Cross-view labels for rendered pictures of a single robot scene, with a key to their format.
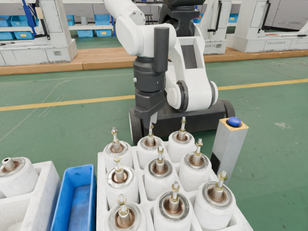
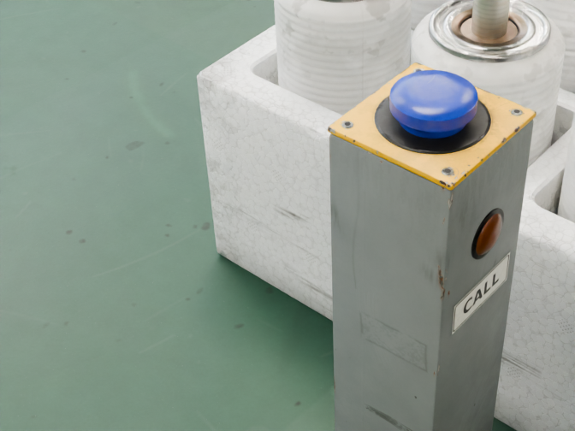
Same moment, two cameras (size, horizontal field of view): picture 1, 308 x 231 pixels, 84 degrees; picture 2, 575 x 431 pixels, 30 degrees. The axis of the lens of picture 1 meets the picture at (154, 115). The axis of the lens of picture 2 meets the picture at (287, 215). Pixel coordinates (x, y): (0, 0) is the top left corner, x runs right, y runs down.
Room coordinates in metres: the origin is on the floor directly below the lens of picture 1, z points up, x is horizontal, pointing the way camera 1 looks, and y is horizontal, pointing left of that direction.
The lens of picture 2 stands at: (0.80, -0.55, 0.61)
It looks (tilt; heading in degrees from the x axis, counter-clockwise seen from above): 41 degrees down; 148
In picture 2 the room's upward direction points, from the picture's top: 3 degrees counter-clockwise
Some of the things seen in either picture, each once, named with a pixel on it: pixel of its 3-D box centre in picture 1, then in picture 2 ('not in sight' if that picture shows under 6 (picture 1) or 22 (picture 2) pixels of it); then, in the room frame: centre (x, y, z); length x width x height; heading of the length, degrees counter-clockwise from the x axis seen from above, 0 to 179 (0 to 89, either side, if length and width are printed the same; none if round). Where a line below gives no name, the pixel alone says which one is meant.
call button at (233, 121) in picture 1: (233, 122); (432, 109); (0.49, -0.28, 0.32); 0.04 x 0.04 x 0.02
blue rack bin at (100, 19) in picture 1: (102, 19); not in sight; (5.01, 1.31, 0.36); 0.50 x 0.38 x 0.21; 12
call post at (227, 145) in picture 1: (223, 155); (419, 348); (0.49, -0.28, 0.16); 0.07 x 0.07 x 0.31; 15
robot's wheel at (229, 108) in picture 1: (221, 115); not in sight; (0.88, -0.41, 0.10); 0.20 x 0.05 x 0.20; 12
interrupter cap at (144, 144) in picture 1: (150, 142); not in sight; (0.46, 0.01, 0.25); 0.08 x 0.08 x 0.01
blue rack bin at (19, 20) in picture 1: (23, 20); not in sight; (4.63, 3.09, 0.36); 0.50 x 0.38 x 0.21; 11
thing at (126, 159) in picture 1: (119, 167); not in sight; (0.43, 0.13, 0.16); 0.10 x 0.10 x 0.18
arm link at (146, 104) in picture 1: (149, 90); not in sight; (0.46, 0.01, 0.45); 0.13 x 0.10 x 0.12; 145
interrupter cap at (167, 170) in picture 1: (160, 168); not in sight; (0.35, -0.02, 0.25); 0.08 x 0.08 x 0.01
